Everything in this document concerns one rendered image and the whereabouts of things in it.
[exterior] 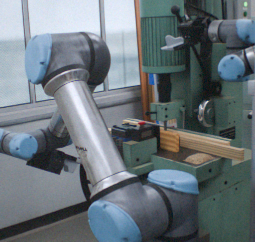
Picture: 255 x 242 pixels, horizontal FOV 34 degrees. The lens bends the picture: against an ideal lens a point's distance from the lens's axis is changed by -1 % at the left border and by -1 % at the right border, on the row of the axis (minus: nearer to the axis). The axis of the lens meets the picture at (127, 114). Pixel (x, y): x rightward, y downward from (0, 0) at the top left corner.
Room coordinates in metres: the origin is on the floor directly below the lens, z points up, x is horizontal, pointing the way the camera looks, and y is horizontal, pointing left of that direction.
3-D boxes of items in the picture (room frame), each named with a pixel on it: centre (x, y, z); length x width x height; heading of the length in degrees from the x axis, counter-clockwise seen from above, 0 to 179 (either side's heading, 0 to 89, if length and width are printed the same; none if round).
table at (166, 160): (1.64, -0.08, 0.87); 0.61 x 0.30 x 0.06; 40
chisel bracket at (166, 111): (1.72, -0.17, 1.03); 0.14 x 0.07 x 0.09; 130
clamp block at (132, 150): (1.58, -0.01, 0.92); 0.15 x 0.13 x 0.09; 40
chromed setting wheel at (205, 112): (1.70, -0.34, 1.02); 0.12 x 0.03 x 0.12; 130
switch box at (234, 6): (1.81, -0.49, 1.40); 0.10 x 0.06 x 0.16; 130
